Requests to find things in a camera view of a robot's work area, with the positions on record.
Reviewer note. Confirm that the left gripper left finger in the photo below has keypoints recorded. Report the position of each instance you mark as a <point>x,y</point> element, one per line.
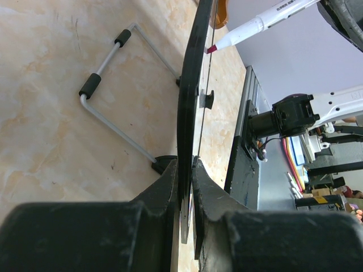
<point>138,235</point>

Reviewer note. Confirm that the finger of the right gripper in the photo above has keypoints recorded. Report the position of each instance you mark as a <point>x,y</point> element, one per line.
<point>345,17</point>

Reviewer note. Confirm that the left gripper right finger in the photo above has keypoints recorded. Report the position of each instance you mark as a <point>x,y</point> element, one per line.
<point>231,237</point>

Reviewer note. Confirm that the magenta capped marker pen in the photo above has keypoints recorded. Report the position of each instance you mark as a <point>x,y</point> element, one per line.
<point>267,19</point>

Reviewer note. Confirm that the black framed whiteboard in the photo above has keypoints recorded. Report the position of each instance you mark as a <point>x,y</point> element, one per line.
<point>194,99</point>

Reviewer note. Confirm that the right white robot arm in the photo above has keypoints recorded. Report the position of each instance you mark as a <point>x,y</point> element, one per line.
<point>296,114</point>

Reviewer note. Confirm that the orange wooden shelf rack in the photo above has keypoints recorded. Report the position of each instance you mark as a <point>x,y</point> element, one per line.
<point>221,17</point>

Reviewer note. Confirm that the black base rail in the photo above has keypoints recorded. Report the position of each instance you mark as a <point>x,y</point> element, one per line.
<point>242,179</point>

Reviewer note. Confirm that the aluminium frame rail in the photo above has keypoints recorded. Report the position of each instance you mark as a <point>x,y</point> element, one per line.
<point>252,90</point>

